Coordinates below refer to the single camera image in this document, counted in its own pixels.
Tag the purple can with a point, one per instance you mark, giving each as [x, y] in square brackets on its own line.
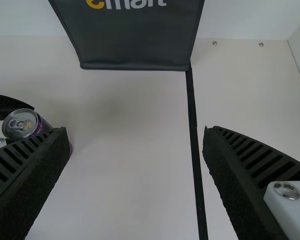
[20, 123]

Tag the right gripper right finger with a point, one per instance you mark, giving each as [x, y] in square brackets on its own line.
[240, 175]

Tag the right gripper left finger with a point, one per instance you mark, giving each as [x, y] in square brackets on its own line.
[27, 180]

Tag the dark grey bag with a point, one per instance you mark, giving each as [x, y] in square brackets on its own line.
[135, 37]

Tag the black strip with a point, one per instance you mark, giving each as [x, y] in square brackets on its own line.
[193, 112]

